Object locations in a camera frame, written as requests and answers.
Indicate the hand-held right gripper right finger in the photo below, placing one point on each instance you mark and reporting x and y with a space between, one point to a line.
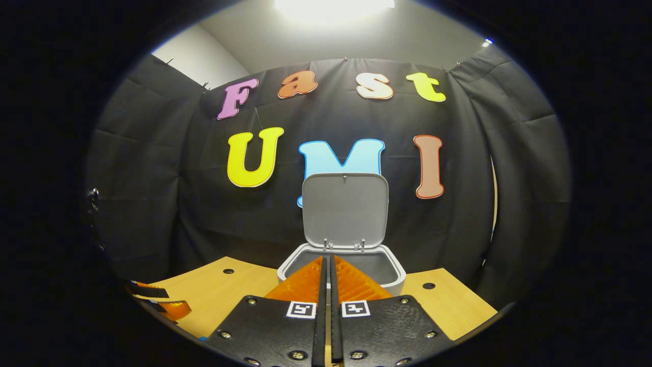
387 331

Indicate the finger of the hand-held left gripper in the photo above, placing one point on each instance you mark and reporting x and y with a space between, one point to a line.
173 309
150 292

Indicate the black backdrop cloth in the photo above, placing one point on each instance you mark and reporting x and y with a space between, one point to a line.
153 204

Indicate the grey desktop garbage bin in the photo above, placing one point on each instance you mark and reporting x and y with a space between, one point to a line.
346 214

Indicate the large ceiling light panel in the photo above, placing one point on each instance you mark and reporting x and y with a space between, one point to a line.
333 9

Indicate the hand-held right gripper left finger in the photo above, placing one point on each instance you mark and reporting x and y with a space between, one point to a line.
277 331

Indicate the wooden desktop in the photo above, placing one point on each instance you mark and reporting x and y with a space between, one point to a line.
224 295

